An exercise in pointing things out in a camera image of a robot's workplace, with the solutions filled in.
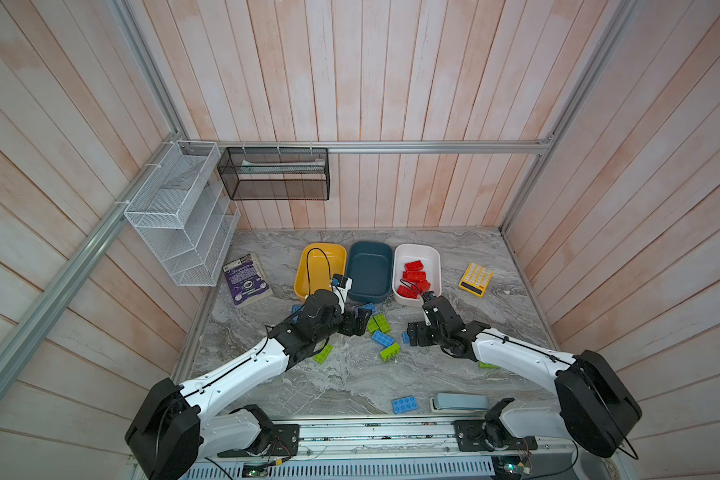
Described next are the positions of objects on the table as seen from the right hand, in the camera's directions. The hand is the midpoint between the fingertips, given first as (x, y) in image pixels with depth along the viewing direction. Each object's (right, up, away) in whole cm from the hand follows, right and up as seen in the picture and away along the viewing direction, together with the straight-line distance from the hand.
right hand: (420, 327), depth 90 cm
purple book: (-58, +14, +12) cm, 61 cm away
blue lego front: (-7, -18, -12) cm, 22 cm away
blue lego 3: (-5, -3, 0) cm, 6 cm away
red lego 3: (+4, +12, +11) cm, 17 cm away
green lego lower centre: (-10, -6, -4) cm, 12 cm away
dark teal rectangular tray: (-15, +19, +21) cm, 32 cm away
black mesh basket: (-48, +52, +14) cm, 72 cm away
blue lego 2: (-12, -3, 0) cm, 12 cm away
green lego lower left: (-29, -7, -3) cm, 30 cm away
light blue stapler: (+8, -17, -12) cm, 23 cm away
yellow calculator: (+23, +14, +14) cm, 30 cm away
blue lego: (-15, +5, +8) cm, 17 cm away
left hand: (-19, +6, -10) cm, 23 cm away
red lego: (+1, +18, +17) cm, 25 cm away
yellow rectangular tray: (-34, +19, +19) cm, 43 cm away
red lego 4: (-2, +10, +10) cm, 14 cm away
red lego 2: (0, +15, +11) cm, 19 cm away
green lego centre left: (-15, 0, +3) cm, 15 cm away
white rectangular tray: (+8, +22, +19) cm, 30 cm away
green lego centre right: (-11, +1, +3) cm, 12 cm away
